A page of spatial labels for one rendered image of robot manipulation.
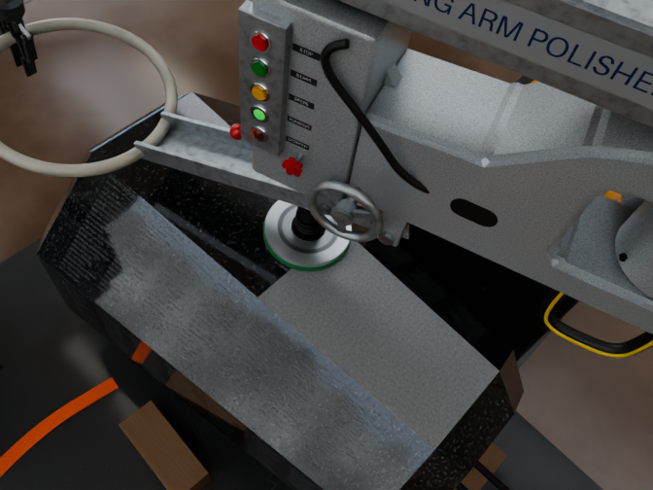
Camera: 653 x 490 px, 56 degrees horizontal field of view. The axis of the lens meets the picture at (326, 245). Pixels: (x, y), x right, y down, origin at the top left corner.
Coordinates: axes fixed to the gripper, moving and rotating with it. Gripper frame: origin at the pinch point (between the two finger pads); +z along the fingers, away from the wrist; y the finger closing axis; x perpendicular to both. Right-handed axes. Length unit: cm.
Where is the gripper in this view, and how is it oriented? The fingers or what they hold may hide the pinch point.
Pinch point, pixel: (23, 59)
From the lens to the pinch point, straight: 186.9
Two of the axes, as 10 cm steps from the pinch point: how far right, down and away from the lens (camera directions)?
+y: 7.3, 6.6, -1.7
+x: 6.5, -6.0, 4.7
